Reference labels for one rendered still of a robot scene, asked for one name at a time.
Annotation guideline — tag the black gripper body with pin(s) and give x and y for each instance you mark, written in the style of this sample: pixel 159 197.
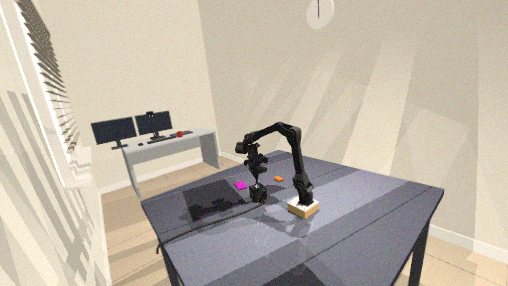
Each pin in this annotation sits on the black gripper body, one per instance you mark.
pixel 253 162

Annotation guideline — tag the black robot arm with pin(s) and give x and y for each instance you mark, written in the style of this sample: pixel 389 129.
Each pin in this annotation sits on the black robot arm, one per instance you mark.
pixel 293 135

